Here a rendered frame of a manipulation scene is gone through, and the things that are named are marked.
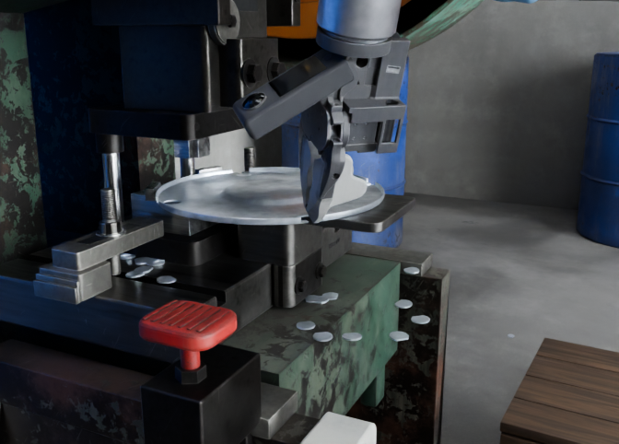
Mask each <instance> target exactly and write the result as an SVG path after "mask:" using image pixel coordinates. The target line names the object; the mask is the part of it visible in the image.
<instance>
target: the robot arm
mask: <svg viewBox="0 0 619 444"><path fill-rule="evenodd" d="M495 1H499V2H513V1H515V2H521V3H526V4H530V3H534V2H536V1H537V0H495ZM579 1H614V2H619V0H579ZM401 2H402V0H319V5H318V13H317V23H318V24H319V25H318V28H317V36H316V42H317V44H318V45H319V46H321V47H322V48H323V49H321V50H320V51H318V52H316V53H314V54H313V55H312V56H310V57H308V58H307V59H305V60H304V61H302V62H300V63H299V64H296V65H295V66H293V67H291V68H290V69H288V70H287V71H285V72H284V73H283V74H281V75H279V76H277V77H275V78H274V79H272V80H271V81H269V82H267V83H266V84H264V85H262V86H261V87H259V88H257V89H255V90H254V91H253V92H251V93H250V94H248V95H246V96H245V97H243V98H242V99H239V100H238V101H236V102H235V103H234V104H233V111H234V112H235V113H236V115H237V116H238V118H239V120H240V122H241V123H242V125H243V126H244V128H245V130H246V131H247V133H248V134H249V136H250V137H251V138H252V139H259V138H261V137H262V136H264V135H265V134H268V133H269V132H271V131H273V130H274V129H275V128H276V127H278V126H280V125H281V124H283V123H285V122H287V121H288V120H290V119H292V118H293V117H295V116H297V115H298V114H300V113H301V118H300V123H299V130H298V160H299V168H300V182H301V190H302V197H303V204H304V207H305V209H306V211H307V213H308V215H309V218H310V219H311V220H312V222H313V223H319V222H320V221H321V220H322V219H323V218H324V217H325V215H326V213H327V211H328V210H329V209H330V208H331V207H332V206H335V205H338V204H342V203H345V202H348V201H351V200H354V199H357V198H359V197H361V196H362V195H363V194H364V193H365V192H366V190H367V183H366V181H364V180H362V179H360V178H358V177H356V176H354V175H353V172H354V167H353V160H352V159H351V157H350V156H349V155H347V154H346V153H345V152H350V151H356V152H357V153H367V152H376V153H377V154H384V153H396V152H397V149H398V145H399V140H400V136H401V131H402V127H403V118H404V115H405V110H406V105H405V104H404V103H403V102H402V101H401V100H400V99H399V96H400V91H401V86H402V82H403V73H404V68H405V64H406V59H407V54H408V50H409V45H410V41H409V40H408V39H406V38H401V37H400V35H399V33H398V32H397V30H396V29H397V23H398V18H399V13H400V8H401ZM397 119H399V122H398V126H397V131H396V136H395V140H394V142H392V141H391V139H392V134H393V129H394V125H395V120H397Z"/></svg>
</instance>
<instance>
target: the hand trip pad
mask: <svg viewBox="0 0 619 444"><path fill-rule="evenodd" d="M138 327H139V334H140V336H141V337H142V339H144V340H146V341H148V342H151V343H155V344H160V345H166V346H170V347H175V348H179V349H180V353H181V368H183V369H188V370H190V369H196V368H199V367H200V351H204V350H208V349H210V348H212V347H214V346H216V345H217V344H219V343H220V342H221V341H223V340H224V339H226V338H227V337H228V336H230V335H231V334H233V333H234V332H235V331H236V330H237V315H236V313H235V312H234V311H232V310H229V309H225V308H220V307H216V306H211V305H206V304H202V303H197V302H192V301H187V300H175V299H174V300H172V301H171V302H170V303H167V304H165V305H163V306H161V307H160V308H158V309H156V310H154V311H152V312H150V313H148V314H147V315H146V316H144V317H143V318H142V319H141V320H140V322H139V325H138Z"/></svg>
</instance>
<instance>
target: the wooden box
mask: <svg viewBox="0 0 619 444"><path fill-rule="evenodd" d="M500 431H502V432H501V434H500V444H619V353H618V352H614V351H609V350H604V349H600V348H595V347H590V346H585V345H577V344H573V343H569V342H564V341H559V340H555V339H550V338H544V339H543V342H542V344H541V346H540V348H539V350H538V352H537V353H536V356H535V357H534V359H533V361H532V363H531V365H530V367H529V369H528V371H527V373H526V374H525V376H524V378H523V380H522V382H521V384H520V386H519V388H518V390H517V392H516V393H515V395H514V398H513V399H512V401H511V403H510V405H509V407H508V409H507V411H506V412H505V414H504V416H503V418H502V420H501V422H500Z"/></svg>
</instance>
